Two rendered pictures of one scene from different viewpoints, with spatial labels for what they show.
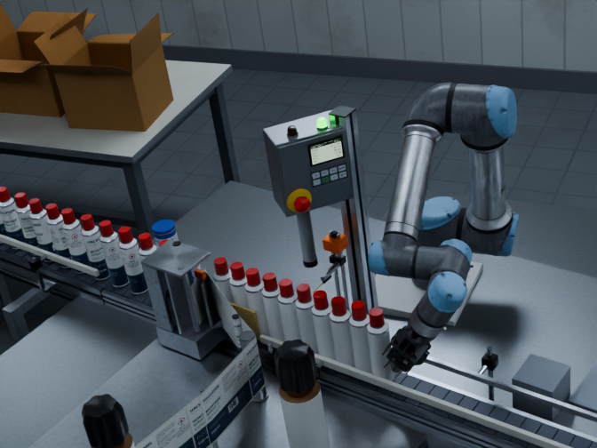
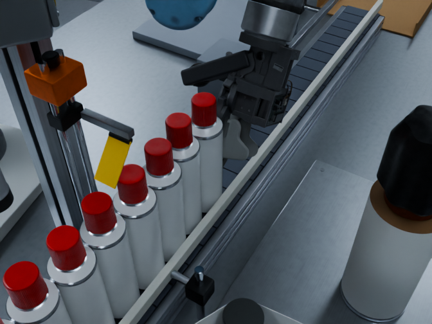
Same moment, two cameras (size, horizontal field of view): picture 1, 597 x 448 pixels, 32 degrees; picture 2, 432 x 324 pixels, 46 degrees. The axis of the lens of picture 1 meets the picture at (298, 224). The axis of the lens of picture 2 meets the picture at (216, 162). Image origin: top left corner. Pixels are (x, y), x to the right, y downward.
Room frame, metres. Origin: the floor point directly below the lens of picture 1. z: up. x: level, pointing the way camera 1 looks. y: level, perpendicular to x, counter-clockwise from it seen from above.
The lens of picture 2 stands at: (1.95, 0.37, 1.49)
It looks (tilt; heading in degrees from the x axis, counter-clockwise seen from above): 45 degrees down; 261
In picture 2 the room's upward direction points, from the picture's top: straight up
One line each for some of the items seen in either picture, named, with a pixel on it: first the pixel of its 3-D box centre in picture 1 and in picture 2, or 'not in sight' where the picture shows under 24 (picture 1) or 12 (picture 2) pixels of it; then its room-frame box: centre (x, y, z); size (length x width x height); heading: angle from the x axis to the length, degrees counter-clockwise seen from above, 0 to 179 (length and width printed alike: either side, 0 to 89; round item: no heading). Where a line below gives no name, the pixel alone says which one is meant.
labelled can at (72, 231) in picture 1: (75, 240); not in sight; (2.56, 0.64, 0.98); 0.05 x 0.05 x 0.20
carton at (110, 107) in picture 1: (109, 68); not in sight; (3.81, 0.63, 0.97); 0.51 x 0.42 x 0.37; 156
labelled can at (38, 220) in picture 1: (43, 229); not in sight; (2.65, 0.75, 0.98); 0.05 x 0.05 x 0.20
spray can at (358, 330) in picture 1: (362, 339); (182, 177); (1.92, -0.11, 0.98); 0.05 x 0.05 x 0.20
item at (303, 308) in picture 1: (308, 321); (110, 258); (2.02, 0.01, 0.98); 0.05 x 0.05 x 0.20
